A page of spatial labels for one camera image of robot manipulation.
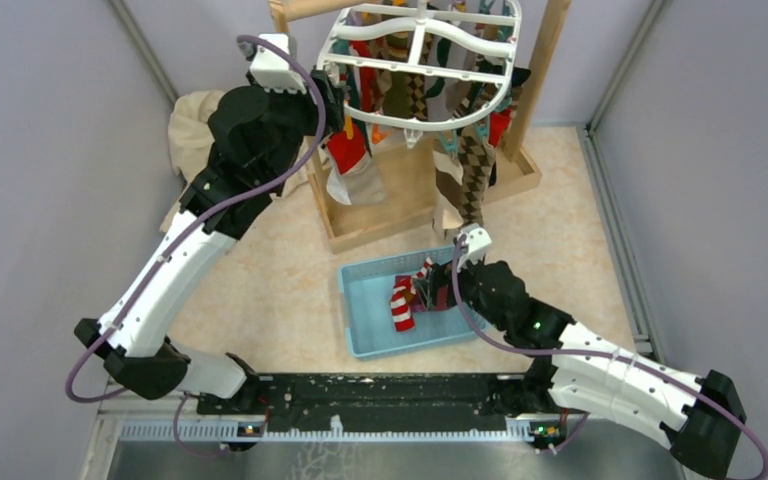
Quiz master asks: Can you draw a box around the teal hanger clip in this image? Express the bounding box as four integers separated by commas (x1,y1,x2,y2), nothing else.
437,130,459,156

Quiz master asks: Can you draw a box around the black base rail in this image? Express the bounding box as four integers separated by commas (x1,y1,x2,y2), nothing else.
99,373,587,456

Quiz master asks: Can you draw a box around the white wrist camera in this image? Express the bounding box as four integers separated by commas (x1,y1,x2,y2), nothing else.
455,223,492,271
249,33,307,94

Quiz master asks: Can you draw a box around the red and cream sock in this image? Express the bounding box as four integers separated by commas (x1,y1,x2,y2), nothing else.
323,126,387,206

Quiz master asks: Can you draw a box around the maroon purple yellow sock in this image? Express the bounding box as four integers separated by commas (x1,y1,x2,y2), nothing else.
409,285,455,312

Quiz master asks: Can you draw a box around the white green patch sock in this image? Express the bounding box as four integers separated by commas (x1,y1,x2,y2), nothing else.
431,38,457,101

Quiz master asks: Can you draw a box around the red sock at right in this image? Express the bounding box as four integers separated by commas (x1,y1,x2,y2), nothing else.
487,108,513,148

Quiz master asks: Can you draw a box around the cream brown patch sock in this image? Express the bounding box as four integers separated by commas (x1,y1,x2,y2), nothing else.
432,148,464,238

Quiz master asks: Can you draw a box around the beige crumpled cloth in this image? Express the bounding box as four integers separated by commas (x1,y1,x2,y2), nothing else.
159,89,319,233

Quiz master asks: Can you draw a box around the white hanger clip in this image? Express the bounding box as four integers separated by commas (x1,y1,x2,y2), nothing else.
403,128,423,149

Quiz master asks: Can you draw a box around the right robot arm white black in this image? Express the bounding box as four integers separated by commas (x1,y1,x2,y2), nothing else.
412,261,746,479

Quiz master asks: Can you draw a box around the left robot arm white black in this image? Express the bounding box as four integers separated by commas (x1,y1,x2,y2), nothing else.
74,69,344,414

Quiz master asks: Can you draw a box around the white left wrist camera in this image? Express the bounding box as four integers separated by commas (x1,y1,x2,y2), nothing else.
249,33,307,94

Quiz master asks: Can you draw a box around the light blue plastic basket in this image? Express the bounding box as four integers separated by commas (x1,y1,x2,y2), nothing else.
337,246,477,361

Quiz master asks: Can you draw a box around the brown green argyle sock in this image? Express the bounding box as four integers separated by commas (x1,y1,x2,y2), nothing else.
458,127,496,226

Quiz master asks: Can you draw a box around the red white striped sock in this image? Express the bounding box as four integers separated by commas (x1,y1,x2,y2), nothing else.
390,257,432,332

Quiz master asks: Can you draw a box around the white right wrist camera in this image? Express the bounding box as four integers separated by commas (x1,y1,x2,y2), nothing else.
455,223,492,271

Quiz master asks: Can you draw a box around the white plastic sock hanger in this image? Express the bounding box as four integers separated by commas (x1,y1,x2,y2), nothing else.
317,1,522,132

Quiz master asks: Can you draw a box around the wooden hanger stand frame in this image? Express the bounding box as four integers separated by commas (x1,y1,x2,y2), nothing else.
269,1,569,252

